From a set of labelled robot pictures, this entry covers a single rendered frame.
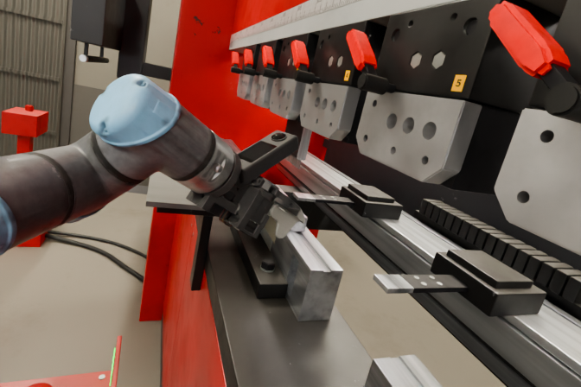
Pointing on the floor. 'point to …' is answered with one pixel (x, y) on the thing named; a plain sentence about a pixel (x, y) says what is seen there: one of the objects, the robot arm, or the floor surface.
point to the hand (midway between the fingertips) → (289, 208)
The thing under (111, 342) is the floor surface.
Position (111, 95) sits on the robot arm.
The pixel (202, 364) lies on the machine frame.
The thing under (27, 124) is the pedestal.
